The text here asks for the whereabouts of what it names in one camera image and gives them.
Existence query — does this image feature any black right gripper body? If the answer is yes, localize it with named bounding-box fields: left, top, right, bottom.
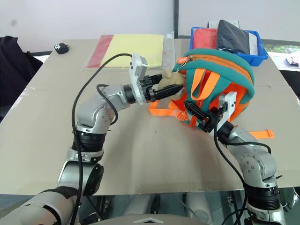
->
left=198, top=106, right=224, bottom=134

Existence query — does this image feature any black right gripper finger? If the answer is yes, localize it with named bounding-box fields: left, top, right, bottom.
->
left=184, top=100, right=210, bottom=121

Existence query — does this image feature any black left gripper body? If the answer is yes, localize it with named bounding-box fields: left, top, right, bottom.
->
left=140, top=75, right=160, bottom=104

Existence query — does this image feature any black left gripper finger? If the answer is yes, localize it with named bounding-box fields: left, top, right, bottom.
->
left=150, top=73, right=164, bottom=85
left=153, top=84, right=183, bottom=101

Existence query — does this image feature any beige plush toy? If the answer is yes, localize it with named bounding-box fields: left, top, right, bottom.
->
left=156, top=69, right=186, bottom=99

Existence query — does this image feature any orange and teal backpack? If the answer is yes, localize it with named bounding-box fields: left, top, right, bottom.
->
left=149, top=48, right=274, bottom=139

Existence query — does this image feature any clear plastic bag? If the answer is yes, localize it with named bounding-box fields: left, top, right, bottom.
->
left=162, top=32, right=177, bottom=68

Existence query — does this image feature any yellow document folder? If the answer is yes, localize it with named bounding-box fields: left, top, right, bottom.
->
left=100, top=34, right=165, bottom=68

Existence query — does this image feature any red flat packet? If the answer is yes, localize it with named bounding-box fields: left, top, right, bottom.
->
left=194, top=28, right=218, bottom=50

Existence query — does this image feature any red document folder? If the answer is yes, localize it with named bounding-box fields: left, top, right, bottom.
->
left=86, top=35, right=115, bottom=69

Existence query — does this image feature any blue plastic bin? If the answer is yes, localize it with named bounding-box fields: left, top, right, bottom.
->
left=189, top=27, right=270, bottom=67

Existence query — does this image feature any dark grey fabric bag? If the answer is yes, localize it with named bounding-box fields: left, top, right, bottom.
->
left=215, top=20, right=251, bottom=56

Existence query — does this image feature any grey white flat packet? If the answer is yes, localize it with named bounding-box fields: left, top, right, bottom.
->
left=247, top=31, right=259, bottom=56

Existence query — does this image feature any small black pouch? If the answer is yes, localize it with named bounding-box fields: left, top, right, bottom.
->
left=53, top=43, right=70, bottom=55

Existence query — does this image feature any silver robot torso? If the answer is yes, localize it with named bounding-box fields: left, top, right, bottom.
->
left=79, top=189, right=249, bottom=225

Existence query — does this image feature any long black right arm cable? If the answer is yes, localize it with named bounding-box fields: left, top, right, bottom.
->
left=212, top=106, right=249, bottom=225

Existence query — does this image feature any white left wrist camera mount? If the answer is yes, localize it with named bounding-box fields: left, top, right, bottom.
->
left=128, top=53, right=149, bottom=105

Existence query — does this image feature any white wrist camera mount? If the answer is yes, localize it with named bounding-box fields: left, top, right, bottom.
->
left=128, top=53, right=149, bottom=105
left=219, top=91, right=237, bottom=122

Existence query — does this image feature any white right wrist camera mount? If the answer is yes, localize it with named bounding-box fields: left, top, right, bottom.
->
left=219, top=91, right=237, bottom=122

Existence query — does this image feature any short black left arm cable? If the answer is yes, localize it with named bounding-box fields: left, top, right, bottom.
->
left=96, top=83, right=119, bottom=126

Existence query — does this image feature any short black arm cable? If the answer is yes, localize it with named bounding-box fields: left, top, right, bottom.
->
left=217, top=137, right=272, bottom=155
left=96, top=83, right=119, bottom=126

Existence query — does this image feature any short black right arm cable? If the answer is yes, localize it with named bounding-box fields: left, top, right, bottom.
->
left=217, top=137, right=272, bottom=155

